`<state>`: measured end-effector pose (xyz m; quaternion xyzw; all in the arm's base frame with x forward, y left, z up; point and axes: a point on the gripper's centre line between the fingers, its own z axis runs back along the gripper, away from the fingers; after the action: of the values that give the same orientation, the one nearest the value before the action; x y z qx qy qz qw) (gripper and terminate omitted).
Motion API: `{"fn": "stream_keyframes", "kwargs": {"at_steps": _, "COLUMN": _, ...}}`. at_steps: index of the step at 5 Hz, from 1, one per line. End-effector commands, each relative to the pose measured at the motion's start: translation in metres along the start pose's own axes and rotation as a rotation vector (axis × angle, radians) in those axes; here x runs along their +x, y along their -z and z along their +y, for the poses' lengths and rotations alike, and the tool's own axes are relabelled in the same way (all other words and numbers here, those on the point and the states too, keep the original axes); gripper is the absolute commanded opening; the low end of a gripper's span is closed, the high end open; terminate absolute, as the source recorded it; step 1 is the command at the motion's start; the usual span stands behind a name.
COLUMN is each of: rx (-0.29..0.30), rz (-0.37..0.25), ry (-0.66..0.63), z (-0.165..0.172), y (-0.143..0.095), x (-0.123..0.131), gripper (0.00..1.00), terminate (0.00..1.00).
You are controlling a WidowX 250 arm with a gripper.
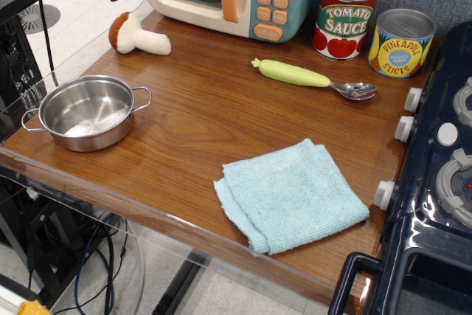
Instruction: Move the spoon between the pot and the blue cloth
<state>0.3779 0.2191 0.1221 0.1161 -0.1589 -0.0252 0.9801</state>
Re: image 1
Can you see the green handled metal spoon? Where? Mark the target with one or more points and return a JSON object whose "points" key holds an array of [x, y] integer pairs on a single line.
{"points": [[295, 75]]}

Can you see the stainless steel pot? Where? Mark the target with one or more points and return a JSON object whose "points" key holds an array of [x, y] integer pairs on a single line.
{"points": [[89, 113]]}

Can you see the light blue folded cloth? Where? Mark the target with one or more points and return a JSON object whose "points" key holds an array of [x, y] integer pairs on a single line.
{"points": [[288, 198]]}

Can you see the plush mushroom toy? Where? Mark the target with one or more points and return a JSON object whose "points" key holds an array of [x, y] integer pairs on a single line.
{"points": [[126, 34]]}

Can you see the black side desk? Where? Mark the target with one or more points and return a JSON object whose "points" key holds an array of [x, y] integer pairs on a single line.
{"points": [[15, 49]]}

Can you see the tomato sauce can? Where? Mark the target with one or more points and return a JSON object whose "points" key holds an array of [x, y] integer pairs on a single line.
{"points": [[341, 27]]}

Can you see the pineapple slices can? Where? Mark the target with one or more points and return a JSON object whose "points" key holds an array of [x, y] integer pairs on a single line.
{"points": [[401, 41]]}

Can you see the yellow sponge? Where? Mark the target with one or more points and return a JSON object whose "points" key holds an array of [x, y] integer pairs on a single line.
{"points": [[32, 308]]}

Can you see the dark blue toy stove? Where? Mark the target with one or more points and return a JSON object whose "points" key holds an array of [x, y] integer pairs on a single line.
{"points": [[425, 261]]}

